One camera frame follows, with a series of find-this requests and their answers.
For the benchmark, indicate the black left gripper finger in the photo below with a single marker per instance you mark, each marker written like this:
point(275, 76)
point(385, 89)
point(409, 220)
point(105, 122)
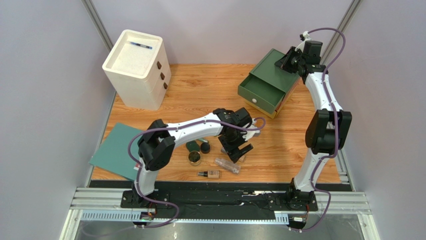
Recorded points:
point(230, 148)
point(239, 152)

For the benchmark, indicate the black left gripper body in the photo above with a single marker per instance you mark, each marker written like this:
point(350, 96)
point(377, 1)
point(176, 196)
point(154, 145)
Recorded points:
point(235, 145)

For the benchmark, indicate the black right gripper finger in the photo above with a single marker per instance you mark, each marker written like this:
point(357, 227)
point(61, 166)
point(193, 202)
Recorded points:
point(284, 63)
point(291, 54)

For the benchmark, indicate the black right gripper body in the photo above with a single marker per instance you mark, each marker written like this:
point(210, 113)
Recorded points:
point(289, 60)

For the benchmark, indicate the clear plastic tube bottle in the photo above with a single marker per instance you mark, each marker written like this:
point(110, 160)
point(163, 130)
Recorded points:
point(228, 165)

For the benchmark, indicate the black round jar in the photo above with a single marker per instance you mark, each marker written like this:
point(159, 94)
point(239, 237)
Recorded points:
point(205, 148)

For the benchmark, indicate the green top drawer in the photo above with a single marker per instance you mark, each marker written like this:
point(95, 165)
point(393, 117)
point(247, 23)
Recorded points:
point(262, 95)

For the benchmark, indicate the beige foundation bottle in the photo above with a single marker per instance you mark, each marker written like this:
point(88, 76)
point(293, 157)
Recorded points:
point(211, 174)

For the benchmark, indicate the gold mirrored round tin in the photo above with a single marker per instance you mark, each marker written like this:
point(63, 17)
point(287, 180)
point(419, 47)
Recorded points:
point(194, 158)

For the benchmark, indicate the dark green round compact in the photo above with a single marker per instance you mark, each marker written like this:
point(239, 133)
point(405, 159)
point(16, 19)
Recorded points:
point(192, 146)

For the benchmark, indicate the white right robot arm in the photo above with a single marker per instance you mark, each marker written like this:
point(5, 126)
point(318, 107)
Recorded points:
point(329, 127)

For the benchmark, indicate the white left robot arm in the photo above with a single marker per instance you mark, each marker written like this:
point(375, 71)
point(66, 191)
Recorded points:
point(153, 148)

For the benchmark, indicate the green drawer cabinet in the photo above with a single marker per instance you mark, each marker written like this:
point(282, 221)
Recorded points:
point(266, 70)

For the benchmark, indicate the white drawer cabinet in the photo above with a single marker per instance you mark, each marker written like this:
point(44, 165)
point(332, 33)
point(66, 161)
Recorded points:
point(139, 75)

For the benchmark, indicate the teal green mat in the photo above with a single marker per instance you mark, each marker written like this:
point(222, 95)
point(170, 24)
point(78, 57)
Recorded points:
point(112, 155)

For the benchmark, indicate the blue pen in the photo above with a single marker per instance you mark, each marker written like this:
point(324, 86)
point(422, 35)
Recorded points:
point(141, 45)

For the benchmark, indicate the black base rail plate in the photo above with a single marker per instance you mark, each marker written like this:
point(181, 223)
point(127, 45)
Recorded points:
point(208, 204)

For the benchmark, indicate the aluminium frame rail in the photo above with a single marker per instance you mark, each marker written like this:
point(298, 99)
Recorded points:
point(336, 212)

